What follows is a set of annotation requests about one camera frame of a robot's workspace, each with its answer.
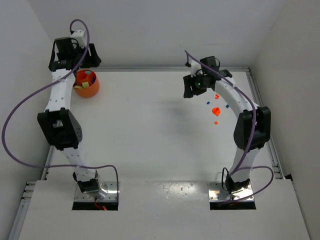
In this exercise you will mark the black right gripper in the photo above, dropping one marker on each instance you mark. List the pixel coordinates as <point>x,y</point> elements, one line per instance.
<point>189,86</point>

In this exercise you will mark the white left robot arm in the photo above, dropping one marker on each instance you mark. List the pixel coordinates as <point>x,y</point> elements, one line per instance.
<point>60,127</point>

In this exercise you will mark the orange round lego piece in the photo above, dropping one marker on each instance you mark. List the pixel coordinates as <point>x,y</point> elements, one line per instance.
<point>216,111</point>

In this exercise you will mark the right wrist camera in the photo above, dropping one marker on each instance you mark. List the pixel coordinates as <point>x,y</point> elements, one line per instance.
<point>194,68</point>

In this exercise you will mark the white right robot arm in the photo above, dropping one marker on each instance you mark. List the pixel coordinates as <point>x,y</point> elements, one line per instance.
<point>253,126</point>

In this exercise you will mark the orange divided round container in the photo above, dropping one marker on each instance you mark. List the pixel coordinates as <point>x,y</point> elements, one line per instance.
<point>81,76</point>

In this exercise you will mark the aluminium table edge rail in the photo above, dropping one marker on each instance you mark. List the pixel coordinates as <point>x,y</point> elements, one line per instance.
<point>264,125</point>

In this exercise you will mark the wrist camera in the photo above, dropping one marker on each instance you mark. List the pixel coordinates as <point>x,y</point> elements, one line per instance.
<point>194,68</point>
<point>80,37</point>

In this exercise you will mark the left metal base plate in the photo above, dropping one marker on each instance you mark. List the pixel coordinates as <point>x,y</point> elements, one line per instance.
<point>107,194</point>

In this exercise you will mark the light green 2x2 lego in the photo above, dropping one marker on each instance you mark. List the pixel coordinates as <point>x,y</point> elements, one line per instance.
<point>85,84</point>

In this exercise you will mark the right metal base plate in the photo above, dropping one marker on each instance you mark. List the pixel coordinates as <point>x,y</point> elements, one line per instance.
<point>216,194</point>

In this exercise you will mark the metal base plate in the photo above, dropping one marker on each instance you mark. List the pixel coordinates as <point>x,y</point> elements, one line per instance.
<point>107,194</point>
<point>216,194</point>

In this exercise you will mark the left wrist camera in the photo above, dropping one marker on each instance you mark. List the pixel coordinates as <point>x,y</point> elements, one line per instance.
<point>80,37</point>

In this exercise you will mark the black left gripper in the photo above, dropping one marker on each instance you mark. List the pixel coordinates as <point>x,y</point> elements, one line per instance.
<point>92,58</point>

